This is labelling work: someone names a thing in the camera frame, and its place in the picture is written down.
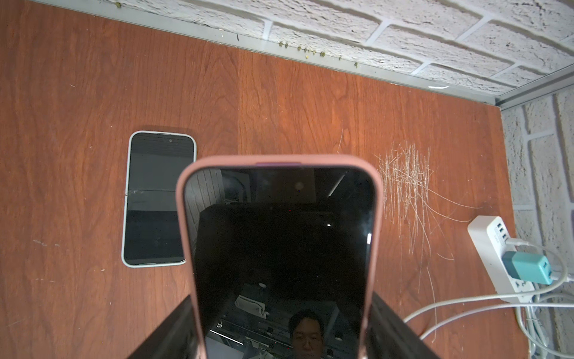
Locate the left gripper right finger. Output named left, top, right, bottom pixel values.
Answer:
left=366, top=293, right=439, bottom=359

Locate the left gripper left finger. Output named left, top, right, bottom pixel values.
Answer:
left=128, top=296, right=198, bottom=359

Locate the black phone pink case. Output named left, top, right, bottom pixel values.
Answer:
left=176, top=155, right=382, bottom=358

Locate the white power strip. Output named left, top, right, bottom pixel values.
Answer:
left=467, top=215, right=535, bottom=304

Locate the teal charger adapter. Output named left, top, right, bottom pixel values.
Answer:
left=502, top=251, right=553, bottom=285

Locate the black phone mint frame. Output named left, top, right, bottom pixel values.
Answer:
left=121, top=130, right=197, bottom=269

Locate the white power strip cord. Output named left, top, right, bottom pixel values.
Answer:
left=514, top=293, right=574, bottom=359

